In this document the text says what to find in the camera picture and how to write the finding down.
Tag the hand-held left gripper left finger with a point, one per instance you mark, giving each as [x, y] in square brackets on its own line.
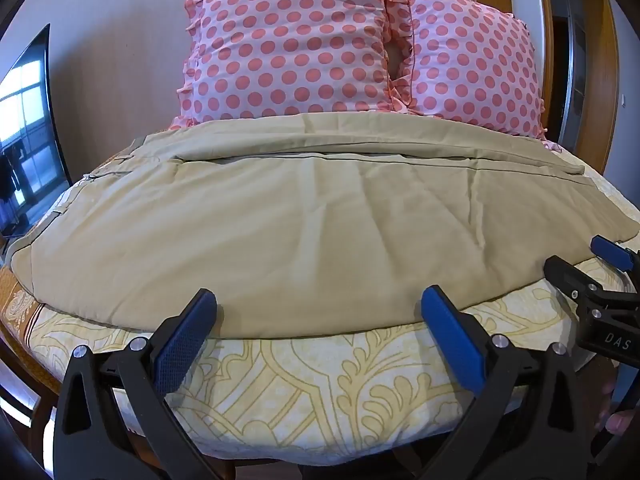
[184, 345]

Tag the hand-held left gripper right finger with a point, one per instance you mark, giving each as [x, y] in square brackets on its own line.
[452, 340]

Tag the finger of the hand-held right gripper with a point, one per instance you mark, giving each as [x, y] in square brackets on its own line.
[567, 275]
[612, 252]

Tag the beige blanket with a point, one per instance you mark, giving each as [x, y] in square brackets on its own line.
[300, 230]

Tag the person's right hand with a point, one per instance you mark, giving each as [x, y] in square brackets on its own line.
[620, 422]

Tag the yellow patterned bed sheet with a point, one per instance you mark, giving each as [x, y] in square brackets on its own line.
[280, 400]

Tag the small pink polka dot pillow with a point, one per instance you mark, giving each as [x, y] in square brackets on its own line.
[465, 65]

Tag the black flat television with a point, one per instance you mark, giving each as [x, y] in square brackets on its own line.
[27, 145]

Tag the large pink polka dot pillow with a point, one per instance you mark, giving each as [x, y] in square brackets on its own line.
[290, 50]

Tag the wooden bed frame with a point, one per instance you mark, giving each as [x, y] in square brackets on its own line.
[22, 370]

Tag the wooden door frame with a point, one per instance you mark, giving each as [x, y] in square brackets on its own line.
[602, 80]

